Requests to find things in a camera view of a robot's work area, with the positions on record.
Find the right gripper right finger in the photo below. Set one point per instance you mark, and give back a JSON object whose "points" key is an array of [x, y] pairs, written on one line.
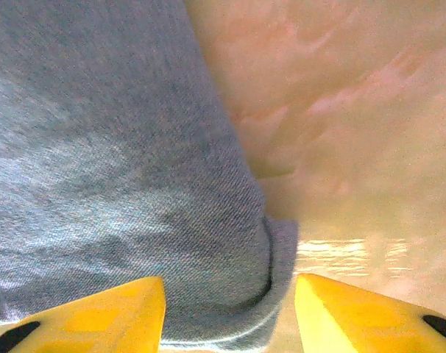
{"points": [[355, 323]]}

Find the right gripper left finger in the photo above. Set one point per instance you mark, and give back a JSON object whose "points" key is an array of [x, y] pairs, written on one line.
{"points": [[98, 320]]}

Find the blue denim trousers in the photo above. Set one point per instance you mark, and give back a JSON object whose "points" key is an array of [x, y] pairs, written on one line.
{"points": [[116, 165]]}

